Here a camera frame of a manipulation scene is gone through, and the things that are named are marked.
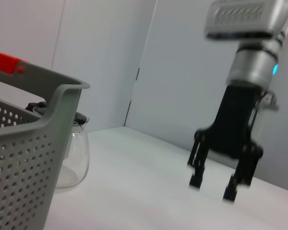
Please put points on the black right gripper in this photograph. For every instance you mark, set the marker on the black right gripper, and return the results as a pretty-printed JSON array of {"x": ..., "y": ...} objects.
[{"x": 232, "y": 124}]

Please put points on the grey perforated storage bin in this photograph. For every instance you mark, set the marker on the grey perforated storage bin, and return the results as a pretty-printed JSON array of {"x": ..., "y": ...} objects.
[{"x": 26, "y": 167}]

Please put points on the clear glass teapot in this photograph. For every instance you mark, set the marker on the clear glass teapot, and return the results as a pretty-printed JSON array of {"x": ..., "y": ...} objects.
[{"x": 81, "y": 155}]

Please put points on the black teapot lid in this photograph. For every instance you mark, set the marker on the black teapot lid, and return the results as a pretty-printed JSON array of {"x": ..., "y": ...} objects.
[{"x": 80, "y": 117}]

